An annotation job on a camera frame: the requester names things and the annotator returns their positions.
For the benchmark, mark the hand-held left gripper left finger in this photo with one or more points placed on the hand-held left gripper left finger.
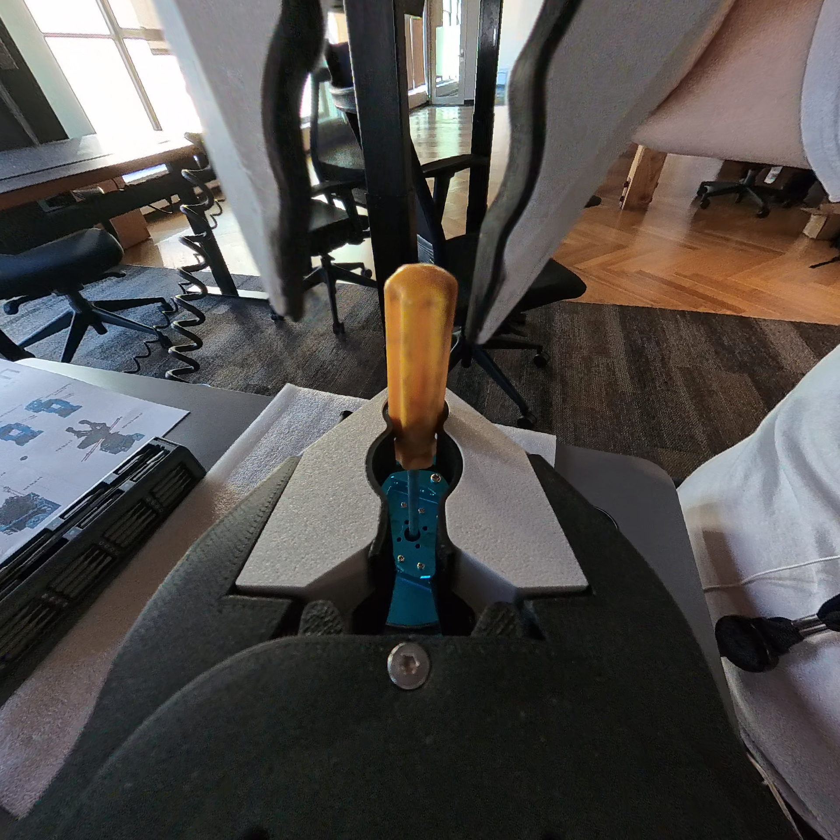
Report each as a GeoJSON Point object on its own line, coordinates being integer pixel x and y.
{"type": "Point", "coordinates": [308, 518]}

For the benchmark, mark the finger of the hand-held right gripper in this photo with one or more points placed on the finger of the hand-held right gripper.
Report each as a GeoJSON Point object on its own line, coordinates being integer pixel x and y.
{"type": "Point", "coordinates": [229, 98]}
{"type": "Point", "coordinates": [590, 98]}

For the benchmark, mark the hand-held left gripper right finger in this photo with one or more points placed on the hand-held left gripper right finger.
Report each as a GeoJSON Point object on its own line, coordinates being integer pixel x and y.
{"type": "Point", "coordinates": [518, 518]}

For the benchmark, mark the blue metal robot base part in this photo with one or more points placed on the blue metal robot base part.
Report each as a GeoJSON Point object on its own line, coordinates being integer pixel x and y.
{"type": "Point", "coordinates": [413, 590]}

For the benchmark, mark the person's right forearm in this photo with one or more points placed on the person's right forearm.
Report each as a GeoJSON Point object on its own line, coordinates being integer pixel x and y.
{"type": "Point", "coordinates": [722, 98]}

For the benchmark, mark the grey desk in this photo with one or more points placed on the grey desk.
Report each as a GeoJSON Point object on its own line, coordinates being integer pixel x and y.
{"type": "Point", "coordinates": [630, 525]}

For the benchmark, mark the wooden pillar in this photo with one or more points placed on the wooden pillar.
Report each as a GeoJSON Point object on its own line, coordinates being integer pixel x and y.
{"type": "Point", "coordinates": [643, 177]}

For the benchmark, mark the white foam sheet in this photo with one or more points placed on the white foam sheet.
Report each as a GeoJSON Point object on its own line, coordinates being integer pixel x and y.
{"type": "Point", "coordinates": [308, 413]}

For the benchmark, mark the large window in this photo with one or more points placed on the large window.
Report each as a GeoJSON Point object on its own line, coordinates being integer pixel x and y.
{"type": "Point", "coordinates": [92, 92]}

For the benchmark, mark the black office chair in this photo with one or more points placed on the black office chair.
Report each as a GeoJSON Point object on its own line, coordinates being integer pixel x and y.
{"type": "Point", "coordinates": [741, 187]}
{"type": "Point", "coordinates": [334, 223]}
{"type": "Point", "coordinates": [59, 256]}

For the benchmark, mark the small cardboard box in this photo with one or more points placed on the small cardboard box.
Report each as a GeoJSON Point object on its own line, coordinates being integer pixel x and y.
{"type": "Point", "coordinates": [131, 229]}

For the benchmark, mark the dark wooden office table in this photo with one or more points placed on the dark wooden office table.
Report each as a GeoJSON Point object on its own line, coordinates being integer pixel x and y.
{"type": "Point", "coordinates": [65, 164]}

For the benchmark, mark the black screwdriver bit case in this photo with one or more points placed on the black screwdriver bit case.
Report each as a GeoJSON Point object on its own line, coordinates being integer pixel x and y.
{"type": "Point", "coordinates": [98, 544]}

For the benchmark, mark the open instruction manual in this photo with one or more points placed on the open instruction manual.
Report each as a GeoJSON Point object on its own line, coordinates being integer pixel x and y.
{"type": "Point", "coordinates": [65, 446]}

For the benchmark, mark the person's white garment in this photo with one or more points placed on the person's white garment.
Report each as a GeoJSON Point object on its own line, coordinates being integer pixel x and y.
{"type": "Point", "coordinates": [774, 492]}

